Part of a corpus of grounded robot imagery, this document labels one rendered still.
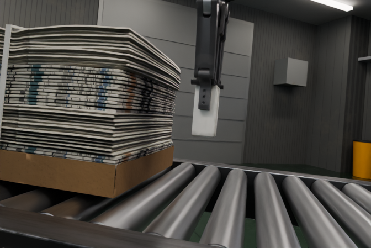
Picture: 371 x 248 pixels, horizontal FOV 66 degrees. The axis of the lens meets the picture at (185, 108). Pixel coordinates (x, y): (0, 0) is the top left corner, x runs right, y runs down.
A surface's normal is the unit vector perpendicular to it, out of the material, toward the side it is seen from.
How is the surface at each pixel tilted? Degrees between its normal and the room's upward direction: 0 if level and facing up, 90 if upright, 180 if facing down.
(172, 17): 90
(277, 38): 90
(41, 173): 93
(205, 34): 99
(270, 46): 90
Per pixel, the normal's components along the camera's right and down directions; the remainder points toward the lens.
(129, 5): 0.39, 0.01
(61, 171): -0.22, 0.02
